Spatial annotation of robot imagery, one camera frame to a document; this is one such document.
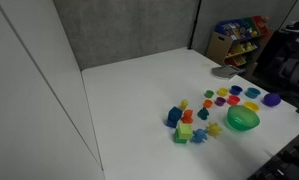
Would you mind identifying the light blue toy elephant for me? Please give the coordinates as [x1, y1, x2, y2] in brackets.
[190, 128, 209, 144]

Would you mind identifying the yellow toy duck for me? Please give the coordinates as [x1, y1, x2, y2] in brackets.
[179, 98, 189, 112]

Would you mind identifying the orange toy animal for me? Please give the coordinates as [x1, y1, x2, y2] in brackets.
[180, 109, 194, 125]

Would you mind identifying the teal toy animal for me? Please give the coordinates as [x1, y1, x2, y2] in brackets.
[197, 106, 210, 121]

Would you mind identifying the yellow spiky sun toy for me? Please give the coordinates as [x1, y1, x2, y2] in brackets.
[205, 121, 223, 139]

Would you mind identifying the wooden toy storage shelf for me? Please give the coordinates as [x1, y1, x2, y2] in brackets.
[205, 14, 276, 68]

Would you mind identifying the green plastic bowl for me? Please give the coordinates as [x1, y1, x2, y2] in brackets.
[226, 105, 261, 132]

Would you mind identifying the blue cube block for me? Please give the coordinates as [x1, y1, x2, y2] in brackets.
[167, 105, 184, 123]

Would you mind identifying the light green cube block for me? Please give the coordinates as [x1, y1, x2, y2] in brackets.
[177, 122, 194, 140]

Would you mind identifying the small orange cup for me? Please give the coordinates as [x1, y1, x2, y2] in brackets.
[202, 99, 214, 109]

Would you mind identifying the small green cup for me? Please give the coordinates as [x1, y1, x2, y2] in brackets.
[204, 89, 215, 99]

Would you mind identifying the small purple cup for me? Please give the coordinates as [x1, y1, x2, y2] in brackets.
[214, 96, 227, 107]

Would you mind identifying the small yellow cup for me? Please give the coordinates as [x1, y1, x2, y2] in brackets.
[217, 87, 230, 98]

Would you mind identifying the gray metal plate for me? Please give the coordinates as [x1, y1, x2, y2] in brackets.
[211, 64, 246, 81]

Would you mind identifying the black pole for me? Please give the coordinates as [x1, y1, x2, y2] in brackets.
[187, 0, 203, 51]

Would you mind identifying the red cup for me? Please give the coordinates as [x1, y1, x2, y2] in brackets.
[226, 94, 241, 106]

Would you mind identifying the dark blue cup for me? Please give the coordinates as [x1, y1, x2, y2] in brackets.
[229, 85, 244, 96]

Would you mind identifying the teal cup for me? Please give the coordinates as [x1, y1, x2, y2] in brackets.
[244, 87, 262, 100]

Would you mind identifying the large yellow cup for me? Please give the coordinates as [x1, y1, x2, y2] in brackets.
[243, 101, 261, 113]

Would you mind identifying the large purple cup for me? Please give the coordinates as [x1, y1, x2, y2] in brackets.
[262, 92, 282, 108]

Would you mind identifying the black office chair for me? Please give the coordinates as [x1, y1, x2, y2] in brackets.
[255, 20, 299, 116]

